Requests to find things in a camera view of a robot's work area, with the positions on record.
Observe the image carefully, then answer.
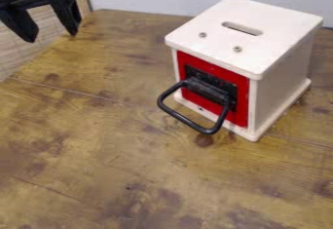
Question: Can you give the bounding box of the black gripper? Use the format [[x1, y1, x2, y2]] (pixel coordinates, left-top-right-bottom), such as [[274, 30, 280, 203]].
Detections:
[[0, 0, 82, 43]]

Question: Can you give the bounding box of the white wooden box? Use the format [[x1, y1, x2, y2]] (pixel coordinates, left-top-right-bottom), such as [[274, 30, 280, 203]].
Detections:
[[165, 0, 323, 141]]

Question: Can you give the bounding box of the red drawer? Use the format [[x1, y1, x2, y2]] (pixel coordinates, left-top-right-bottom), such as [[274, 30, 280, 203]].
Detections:
[[177, 51, 250, 128]]

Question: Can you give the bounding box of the black metal drawer handle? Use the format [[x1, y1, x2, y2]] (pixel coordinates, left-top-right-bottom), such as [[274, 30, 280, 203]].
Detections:
[[157, 64, 240, 135]]

